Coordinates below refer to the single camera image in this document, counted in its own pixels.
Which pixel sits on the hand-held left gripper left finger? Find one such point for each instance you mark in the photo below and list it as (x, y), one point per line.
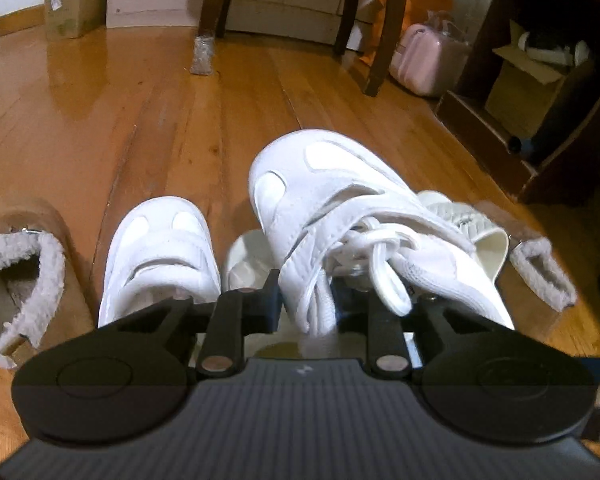
(230, 320)

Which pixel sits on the table leg with plastic wrap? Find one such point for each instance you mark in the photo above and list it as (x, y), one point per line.
(215, 0)

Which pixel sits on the open cardboard box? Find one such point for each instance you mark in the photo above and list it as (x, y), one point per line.
(525, 90)

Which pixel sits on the pink suitcase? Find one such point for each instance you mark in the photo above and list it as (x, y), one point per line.
(425, 60)

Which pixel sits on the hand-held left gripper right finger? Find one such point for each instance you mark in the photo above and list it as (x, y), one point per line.
(387, 330)

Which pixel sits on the brown cardboard box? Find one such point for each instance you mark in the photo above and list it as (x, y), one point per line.
(75, 0)

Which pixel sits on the orange bag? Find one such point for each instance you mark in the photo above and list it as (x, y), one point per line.
(425, 0)

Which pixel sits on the dark wooden cabinet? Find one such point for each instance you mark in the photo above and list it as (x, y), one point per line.
(490, 125)

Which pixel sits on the dark wooden table leg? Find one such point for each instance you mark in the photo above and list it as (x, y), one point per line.
(350, 10)
(387, 35)

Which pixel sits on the white ribbed slide sandal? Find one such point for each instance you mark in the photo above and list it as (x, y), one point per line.
(485, 245)
(242, 262)

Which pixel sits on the white velcro sneaker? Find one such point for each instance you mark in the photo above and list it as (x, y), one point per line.
(330, 195)
(150, 260)

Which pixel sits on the tan fur-lined shoe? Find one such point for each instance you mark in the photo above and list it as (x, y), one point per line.
(35, 260)
(540, 270)

